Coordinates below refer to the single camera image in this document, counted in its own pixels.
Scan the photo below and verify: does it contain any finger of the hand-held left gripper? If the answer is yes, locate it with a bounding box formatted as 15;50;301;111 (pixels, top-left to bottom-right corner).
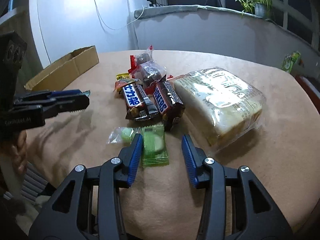
15;96;90;120
14;89;90;103

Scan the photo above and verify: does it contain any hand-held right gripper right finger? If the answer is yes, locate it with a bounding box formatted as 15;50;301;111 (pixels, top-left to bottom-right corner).
181;134;294;240

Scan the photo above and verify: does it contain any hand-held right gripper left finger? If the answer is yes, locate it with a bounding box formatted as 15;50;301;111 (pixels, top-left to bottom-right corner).
29;134;144;240

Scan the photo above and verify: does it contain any green snack packet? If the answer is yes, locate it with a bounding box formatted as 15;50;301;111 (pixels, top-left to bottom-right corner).
141;125;170;167

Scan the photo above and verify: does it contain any cardboard box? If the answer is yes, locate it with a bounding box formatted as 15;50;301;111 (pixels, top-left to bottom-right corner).
24;46;100;92

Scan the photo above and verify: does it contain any clear packet with green candy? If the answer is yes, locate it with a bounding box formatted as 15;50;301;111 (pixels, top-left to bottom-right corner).
107;126;143;145

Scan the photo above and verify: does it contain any orange candy packet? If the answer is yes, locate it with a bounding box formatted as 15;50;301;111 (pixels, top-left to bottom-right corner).
114;78;138;92

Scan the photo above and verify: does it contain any brown chocolate bar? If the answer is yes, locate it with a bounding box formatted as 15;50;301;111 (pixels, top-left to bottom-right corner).
122;84;159;122
152;79;186;132

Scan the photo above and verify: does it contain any yellow snack packet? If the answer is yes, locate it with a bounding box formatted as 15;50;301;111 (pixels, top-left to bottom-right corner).
174;67;267;153

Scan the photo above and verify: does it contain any small clear dark snack packet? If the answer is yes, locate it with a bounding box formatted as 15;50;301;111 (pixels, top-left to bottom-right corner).
135;45;156;65

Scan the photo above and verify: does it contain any clear packet of dark snack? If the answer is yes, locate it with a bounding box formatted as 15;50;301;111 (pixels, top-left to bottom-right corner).
128;55;167;92

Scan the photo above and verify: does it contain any person's left hand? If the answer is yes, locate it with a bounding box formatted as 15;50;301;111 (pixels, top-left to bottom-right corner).
11;131;28;180

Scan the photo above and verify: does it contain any grey ribbed panel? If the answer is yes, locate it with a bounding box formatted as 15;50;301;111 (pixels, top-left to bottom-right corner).
20;161;48;203

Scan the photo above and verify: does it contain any white cabinet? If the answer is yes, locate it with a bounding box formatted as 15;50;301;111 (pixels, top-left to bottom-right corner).
29;0;133;68

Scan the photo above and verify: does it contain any grey stone window sill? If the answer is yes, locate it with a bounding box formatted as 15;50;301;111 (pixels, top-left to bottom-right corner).
134;4;320;55

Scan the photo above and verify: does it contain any green printed carton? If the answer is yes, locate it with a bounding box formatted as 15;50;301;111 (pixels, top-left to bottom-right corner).
282;51;302;73

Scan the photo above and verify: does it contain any red cabinet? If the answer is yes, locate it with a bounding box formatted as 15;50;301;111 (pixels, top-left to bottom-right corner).
295;75;320;98

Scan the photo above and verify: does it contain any potted spider plant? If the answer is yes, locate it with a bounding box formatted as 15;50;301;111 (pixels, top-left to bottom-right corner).
235;0;280;19

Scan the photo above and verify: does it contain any white cable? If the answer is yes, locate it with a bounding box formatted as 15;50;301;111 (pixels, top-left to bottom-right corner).
93;0;145;30

